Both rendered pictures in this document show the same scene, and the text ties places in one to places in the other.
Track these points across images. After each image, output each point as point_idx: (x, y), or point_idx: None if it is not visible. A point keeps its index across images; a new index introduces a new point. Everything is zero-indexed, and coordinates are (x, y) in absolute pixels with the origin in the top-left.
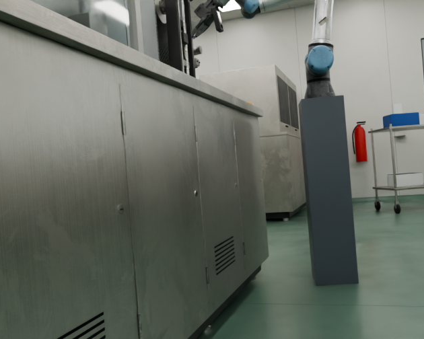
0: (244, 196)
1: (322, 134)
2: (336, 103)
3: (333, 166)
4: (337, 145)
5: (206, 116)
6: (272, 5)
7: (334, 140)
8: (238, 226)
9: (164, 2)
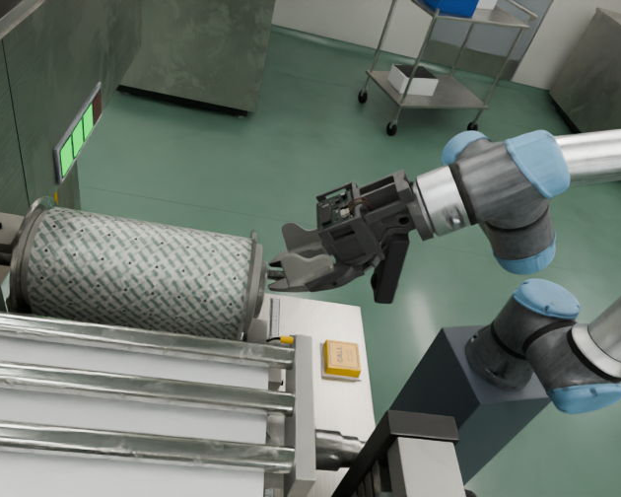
0: None
1: (475, 441)
2: (534, 406)
3: (462, 467)
4: (488, 449)
5: None
6: None
7: (488, 445)
8: None
9: (268, 479)
